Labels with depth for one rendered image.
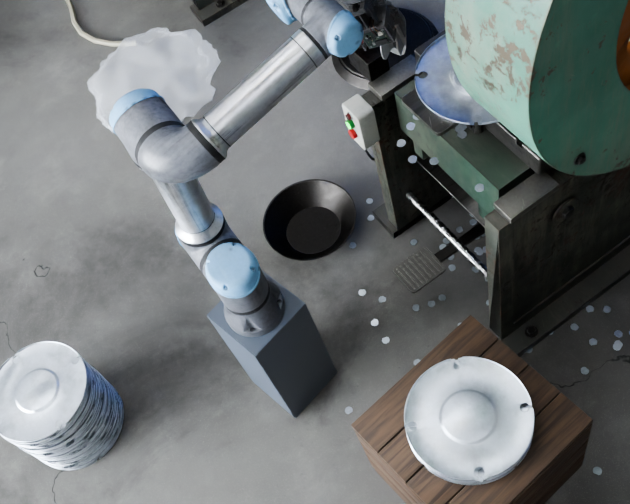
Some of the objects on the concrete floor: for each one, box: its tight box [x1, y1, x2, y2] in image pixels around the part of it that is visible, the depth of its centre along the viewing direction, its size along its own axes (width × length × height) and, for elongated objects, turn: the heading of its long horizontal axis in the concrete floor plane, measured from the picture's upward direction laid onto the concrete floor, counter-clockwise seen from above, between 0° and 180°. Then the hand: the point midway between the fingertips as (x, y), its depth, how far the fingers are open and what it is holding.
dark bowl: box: [263, 179, 356, 261], centre depth 269 cm, size 30×30×7 cm
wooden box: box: [351, 315, 593, 504], centre depth 209 cm, size 40×38×35 cm
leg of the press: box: [361, 55, 453, 238], centre depth 236 cm, size 92×12×90 cm, turn 131°
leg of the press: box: [484, 156, 630, 357], centre depth 208 cm, size 92×12×90 cm, turn 131°
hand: (400, 47), depth 187 cm, fingers closed
